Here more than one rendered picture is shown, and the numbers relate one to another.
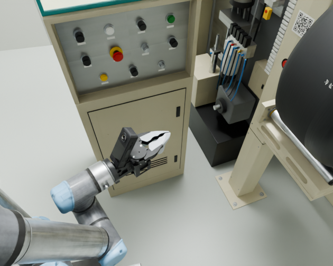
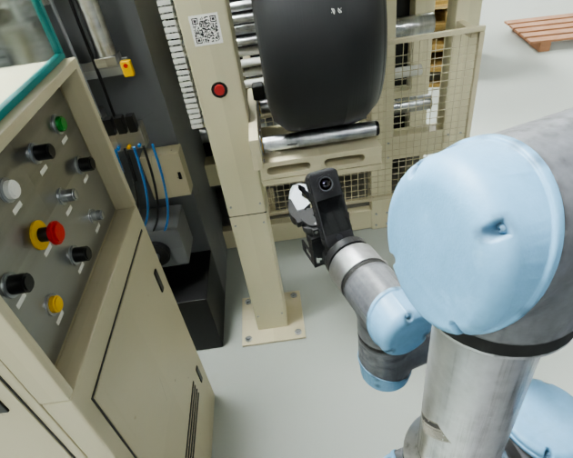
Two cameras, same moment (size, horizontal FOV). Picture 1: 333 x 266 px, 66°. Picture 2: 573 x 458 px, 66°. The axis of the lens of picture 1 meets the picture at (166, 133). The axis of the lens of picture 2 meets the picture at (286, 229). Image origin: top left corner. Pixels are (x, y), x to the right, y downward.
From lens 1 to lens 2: 0.71 m
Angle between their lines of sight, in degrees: 48
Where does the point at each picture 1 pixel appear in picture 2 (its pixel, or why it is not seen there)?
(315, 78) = (320, 19)
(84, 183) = (386, 271)
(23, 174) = not seen: outside the picture
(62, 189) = (396, 299)
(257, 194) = (292, 300)
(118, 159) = (345, 224)
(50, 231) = not seen: hidden behind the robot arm
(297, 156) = (330, 150)
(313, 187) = (373, 151)
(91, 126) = (111, 429)
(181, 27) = (74, 134)
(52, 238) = not seen: hidden behind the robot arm
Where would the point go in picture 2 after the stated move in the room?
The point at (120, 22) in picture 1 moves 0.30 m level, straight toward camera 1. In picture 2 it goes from (12, 166) to (189, 155)
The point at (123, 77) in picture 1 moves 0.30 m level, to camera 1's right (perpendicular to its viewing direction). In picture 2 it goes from (73, 283) to (150, 194)
